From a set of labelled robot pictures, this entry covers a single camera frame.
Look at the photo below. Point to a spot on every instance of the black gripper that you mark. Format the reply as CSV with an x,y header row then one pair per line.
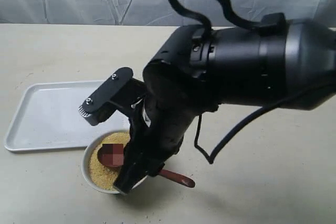
x,y
173,100

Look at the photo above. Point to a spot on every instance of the brown wooden spoon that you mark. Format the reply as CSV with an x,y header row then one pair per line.
x,y
112,156

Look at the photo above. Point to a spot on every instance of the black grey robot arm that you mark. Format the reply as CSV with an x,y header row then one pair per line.
x,y
291,66

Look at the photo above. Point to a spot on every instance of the yellow-brown granular powder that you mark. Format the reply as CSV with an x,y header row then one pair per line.
x,y
100,175

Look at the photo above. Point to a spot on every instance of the white bowl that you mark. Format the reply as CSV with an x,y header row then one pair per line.
x,y
84,165

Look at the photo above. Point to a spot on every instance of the white rectangular tray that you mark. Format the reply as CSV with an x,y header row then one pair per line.
x,y
47,118

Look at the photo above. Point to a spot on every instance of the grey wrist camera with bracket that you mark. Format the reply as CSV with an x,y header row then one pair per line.
x,y
118,93

